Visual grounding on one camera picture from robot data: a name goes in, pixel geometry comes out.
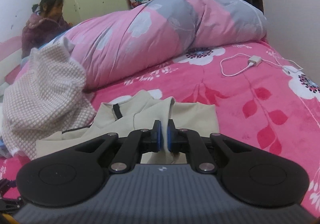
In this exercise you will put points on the beige zip jacket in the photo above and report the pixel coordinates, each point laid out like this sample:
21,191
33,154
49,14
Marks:
195,116

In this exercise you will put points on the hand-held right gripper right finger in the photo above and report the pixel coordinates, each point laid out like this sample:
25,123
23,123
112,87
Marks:
171,136

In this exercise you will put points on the houndstooth knit sweater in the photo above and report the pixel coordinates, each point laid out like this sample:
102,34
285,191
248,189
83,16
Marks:
45,94

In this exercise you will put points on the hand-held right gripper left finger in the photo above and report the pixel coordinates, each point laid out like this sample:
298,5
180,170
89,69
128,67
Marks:
158,136

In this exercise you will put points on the pink grey floral duvet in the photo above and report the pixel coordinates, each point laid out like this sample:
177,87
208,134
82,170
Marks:
150,34

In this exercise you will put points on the pink floral blanket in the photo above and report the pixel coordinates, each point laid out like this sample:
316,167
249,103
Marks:
237,126

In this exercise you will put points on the light blue cloth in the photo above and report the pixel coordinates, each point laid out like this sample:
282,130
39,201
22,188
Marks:
5,149

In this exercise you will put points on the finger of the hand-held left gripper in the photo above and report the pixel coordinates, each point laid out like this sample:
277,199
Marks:
10,202

